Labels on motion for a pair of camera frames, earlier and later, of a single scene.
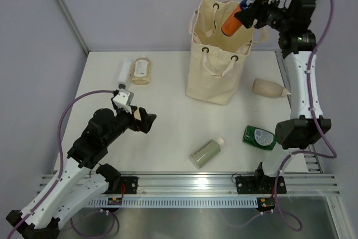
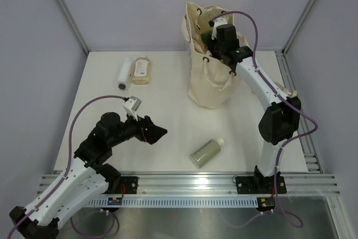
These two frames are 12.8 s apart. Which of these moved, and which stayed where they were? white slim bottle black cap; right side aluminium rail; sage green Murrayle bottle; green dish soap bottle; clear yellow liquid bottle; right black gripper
Moved: right black gripper; green dish soap bottle
Stayed: right side aluminium rail; sage green Murrayle bottle; clear yellow liquid bottle; white slim bottle black cap
